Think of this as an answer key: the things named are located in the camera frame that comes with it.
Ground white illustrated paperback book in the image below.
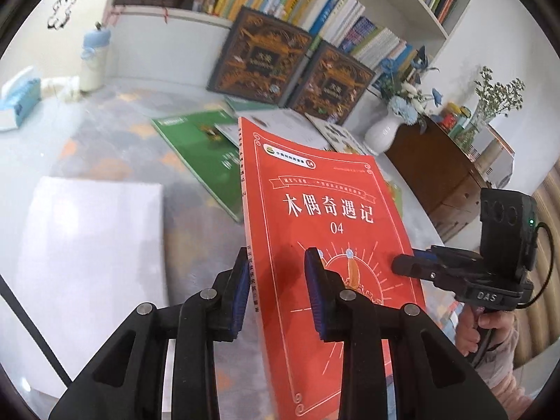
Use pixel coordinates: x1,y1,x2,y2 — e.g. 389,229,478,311
214,110,327,152

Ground dark ornate encyclopedia book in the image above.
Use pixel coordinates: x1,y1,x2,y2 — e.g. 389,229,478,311
286,39,376,125
206,6,313,108

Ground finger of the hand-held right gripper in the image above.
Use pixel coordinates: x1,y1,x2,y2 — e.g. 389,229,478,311
391,254,481,288
410,247,482,271

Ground white bottle with blue lid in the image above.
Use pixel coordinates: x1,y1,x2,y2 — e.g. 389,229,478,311
79,21,111,92

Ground brown wooden cabinet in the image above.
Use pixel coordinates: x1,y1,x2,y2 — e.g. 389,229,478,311
385,116,486,241

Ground white book with cartoon figures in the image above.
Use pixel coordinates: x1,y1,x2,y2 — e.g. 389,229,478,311
305,113,378,157

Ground person's right hand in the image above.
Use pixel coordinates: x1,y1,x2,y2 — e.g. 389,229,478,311
455,305,481,358

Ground white bookshelf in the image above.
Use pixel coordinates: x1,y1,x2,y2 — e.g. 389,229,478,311
105,0,488,110

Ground green book with girl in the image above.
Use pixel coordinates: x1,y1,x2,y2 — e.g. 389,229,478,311
224,96,281,112

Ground light green picture book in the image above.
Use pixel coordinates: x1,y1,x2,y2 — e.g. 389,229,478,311
385,179,403,211

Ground white appliance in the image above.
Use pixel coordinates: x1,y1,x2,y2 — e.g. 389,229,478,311
472,125,517,187

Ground blue and white artificial flowers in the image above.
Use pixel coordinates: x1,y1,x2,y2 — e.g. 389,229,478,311
372,46,442,125

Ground blue tissue pack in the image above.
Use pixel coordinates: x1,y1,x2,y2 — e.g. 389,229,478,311
0,65,42,131

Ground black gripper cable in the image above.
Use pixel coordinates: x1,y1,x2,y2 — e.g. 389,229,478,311
477,223,552,359

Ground plain white book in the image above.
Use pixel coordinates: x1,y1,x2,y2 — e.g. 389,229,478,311
13,176,166,403

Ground white ribbed vase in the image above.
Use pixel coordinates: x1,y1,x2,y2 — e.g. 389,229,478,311
364,111,405,155

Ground red donkey book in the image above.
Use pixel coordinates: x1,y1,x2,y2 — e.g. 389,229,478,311
237,116,427,420

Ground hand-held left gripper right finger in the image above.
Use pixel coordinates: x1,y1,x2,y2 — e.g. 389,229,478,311
304,246,510,420

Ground large green book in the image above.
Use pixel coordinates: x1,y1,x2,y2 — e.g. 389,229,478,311
151,111,246,223

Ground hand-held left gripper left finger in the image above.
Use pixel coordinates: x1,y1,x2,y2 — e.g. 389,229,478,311
48,246,251,420

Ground beige striped sofa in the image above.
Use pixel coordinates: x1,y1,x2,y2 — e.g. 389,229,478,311
527,170,560,359

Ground colourful jar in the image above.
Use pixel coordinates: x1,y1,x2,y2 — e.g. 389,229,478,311
437,103,471,134

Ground glass vase with green sprigs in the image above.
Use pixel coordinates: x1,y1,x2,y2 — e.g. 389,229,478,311
470,66,526,127

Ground person's right forearm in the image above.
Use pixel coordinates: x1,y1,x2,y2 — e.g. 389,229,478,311
475,310,526,407

